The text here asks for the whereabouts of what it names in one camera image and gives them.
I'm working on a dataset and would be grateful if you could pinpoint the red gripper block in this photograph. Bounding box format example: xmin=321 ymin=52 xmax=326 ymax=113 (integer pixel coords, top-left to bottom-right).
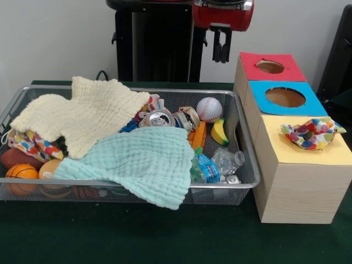
xmin=191 ymin=4 xmax=255 ymax=64

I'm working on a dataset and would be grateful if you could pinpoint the colourful dotted cloth bag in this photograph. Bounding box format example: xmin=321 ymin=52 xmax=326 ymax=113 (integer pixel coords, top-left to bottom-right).
xmin=7 ymin=129 xmax=67 ymax=163
xmin=280 ymin=117 xmax=347 ymax=151

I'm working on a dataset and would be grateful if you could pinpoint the cream waffle cloth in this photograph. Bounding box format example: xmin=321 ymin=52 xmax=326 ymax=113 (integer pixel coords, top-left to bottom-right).
xmin=9 ymin=76 xmax=151 ymax=160

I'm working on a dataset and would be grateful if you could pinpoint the wooden box with three holes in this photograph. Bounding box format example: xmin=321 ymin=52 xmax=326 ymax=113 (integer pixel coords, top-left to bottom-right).
xmin=233 ymin=52 xmax=352 ymax=225

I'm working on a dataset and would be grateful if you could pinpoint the white baseball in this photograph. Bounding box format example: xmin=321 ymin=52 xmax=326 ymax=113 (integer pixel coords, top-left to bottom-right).
xmin=196 ymin=97 xmax=223 ymax=123

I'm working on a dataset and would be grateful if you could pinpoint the crushed printed can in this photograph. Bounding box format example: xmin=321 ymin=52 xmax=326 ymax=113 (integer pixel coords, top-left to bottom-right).
xmin=173 ymin=106 xmax=201 ymax=131

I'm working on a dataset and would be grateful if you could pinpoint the yellow foam banana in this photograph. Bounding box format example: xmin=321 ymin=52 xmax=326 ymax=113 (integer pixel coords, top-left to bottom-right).
xmin=210 ymin=118 xmax=229 ymax=146

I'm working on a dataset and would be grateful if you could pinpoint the orange toy carrot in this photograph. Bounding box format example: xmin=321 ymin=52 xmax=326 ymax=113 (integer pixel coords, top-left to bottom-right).
xmin=188 ymin=120 xmax=207 ymax=155

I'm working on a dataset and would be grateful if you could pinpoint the crushed silver can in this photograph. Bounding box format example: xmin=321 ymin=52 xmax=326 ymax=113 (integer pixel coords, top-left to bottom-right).
xmin=139 ymin=108 xmax=176 ymax=128

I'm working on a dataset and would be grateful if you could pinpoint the clear crushed bottle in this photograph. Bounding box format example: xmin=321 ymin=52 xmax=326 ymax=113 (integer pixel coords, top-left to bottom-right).
xmin=211 ymin=147 xmax=246 ymax=177

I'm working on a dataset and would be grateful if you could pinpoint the black upright panel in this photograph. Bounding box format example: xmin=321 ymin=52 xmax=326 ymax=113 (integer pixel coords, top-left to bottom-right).
xmin=317 ymin=4 xmax=352 ymax=96

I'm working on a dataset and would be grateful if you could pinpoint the crushed bottle with blue label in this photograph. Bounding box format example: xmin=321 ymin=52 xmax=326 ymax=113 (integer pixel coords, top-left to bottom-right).
xmin=191 ymin=153 xmax=222 ymax=184

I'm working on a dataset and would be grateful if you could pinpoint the dark green table cloth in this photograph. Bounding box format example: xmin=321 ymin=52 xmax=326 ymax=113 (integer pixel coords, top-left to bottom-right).
xmin=328 ymin=90 xmax=352 ymax=118
xmin=0 ymin=79 xmax=352 ymax=264

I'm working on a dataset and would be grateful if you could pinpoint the mint waffle cloth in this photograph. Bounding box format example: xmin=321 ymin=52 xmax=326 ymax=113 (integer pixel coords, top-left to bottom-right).
xmin=53 ymin=126 xmax=195 ymax=211

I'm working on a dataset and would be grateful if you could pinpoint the peach foam ball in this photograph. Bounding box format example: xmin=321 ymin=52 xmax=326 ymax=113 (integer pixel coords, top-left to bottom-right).
xmin=37 ymin=158 xmax=64 ymax=190

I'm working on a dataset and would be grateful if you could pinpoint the small brown football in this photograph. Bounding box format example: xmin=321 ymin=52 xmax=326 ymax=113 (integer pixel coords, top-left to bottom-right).
xmin=0 ymin=148 xmax=45 ymax=171

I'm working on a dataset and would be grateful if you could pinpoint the small orange basketball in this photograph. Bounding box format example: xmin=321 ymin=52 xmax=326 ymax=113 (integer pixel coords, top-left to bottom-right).
xmin=4 ymin=163 xmax=39 ymax=196

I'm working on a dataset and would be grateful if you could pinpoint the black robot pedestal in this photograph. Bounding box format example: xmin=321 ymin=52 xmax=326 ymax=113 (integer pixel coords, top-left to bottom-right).
xmin=106 ymin=0 xmax=210 ymax=83

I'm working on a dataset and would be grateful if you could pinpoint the shallow wire mesh bin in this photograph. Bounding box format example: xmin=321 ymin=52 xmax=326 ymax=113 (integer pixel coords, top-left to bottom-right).
xmin=0 ymin=84 xmax=261 ymax=206

